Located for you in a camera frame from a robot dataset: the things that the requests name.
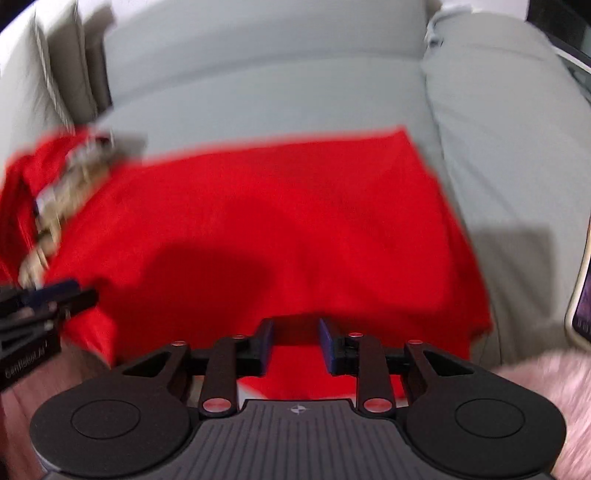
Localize red t-shirt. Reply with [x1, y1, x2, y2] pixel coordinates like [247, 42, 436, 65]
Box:
[44, 127, 494, 403]

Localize pink fluffy blanket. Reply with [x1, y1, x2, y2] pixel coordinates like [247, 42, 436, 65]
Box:
[489, 349, 591, 480]

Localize white hose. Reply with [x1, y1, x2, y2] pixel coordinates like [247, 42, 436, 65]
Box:
[424, 7, 458, 48]

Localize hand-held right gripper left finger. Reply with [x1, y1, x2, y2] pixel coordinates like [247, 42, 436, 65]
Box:
[117, 318, 277, 419]

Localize khaki pants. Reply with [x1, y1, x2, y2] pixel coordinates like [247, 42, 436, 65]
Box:
[18, 138, 116, 287]

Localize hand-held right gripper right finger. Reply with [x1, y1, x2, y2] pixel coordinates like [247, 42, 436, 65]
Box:
[318, 316, 477, 419]

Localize red fleece sweatshirt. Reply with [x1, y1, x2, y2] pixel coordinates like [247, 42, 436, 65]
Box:
[0, 131, 112, 288]

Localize grey sofa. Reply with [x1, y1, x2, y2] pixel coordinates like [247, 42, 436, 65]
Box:
[0, 0, 591, 370]

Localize large grey cushion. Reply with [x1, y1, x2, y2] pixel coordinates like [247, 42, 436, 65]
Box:
[0, 7, 75, 141]

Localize small grey cushion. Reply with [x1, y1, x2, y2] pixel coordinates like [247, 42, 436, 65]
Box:
[48, 0, 101, 126]

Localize phone with cream case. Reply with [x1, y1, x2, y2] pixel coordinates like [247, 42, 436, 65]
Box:
[564, 217, 591, 353]

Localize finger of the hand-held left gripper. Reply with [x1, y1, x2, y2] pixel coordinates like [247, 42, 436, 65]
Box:
[0, 278, 82, 308]
[45, 288, 99, 325]

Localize dark object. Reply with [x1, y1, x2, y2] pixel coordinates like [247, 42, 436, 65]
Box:
[526, 0, 591, 63]

